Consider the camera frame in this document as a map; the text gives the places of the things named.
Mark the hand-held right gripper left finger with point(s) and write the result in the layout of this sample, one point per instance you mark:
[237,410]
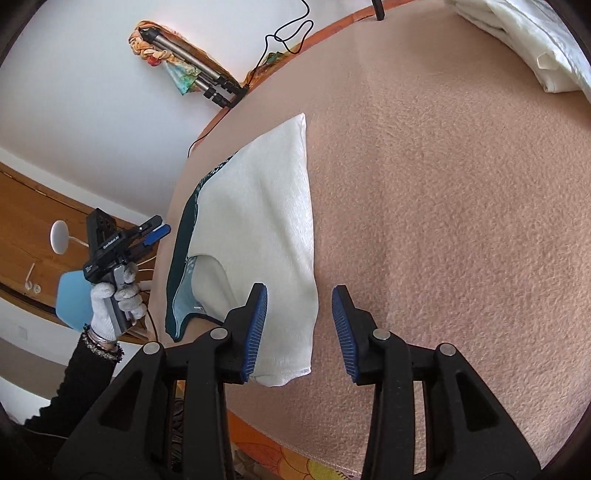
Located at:
[256,332]

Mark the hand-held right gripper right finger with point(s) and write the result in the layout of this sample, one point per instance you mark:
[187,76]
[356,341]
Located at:
[344,332]

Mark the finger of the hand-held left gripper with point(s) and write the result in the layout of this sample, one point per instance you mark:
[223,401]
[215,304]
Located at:
[156,234]
[151,222]

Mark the dark green cream printed T-shirt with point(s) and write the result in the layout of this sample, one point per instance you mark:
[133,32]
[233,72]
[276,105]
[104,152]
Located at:
[263,207]

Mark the person's left forearm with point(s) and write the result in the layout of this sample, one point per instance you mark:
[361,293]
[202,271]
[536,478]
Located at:
[83,378]

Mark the person's left hand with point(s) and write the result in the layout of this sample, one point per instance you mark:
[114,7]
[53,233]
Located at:
[104,304]

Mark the white clip desk lamp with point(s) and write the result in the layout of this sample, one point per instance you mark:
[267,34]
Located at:
[59,235]

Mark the blue chair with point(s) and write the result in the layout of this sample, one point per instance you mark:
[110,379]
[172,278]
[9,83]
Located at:
[74,297]

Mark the colourful scarf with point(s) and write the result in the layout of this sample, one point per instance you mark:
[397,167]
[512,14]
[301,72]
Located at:
[182,78]

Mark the folded tripod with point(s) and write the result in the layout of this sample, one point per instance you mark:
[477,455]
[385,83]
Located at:
[217,85]

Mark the peach blanket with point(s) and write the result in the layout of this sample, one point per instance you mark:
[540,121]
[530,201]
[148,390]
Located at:
[438,184]

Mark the small green packet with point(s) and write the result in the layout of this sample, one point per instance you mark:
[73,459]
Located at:
[274,59]

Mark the white folded cloth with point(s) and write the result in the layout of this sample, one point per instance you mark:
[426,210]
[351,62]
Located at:
[531,37]

